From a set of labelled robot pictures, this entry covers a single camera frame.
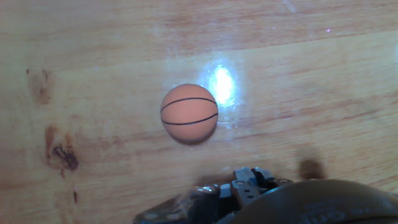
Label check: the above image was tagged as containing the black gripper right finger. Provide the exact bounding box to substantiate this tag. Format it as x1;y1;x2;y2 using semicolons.
253;167;294;195

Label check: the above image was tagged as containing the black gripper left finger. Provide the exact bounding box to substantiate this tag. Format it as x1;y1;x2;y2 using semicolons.
132;167;261;224

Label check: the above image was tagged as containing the small orange toy basketball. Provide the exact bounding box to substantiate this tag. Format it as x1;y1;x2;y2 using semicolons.
159;83;219;144

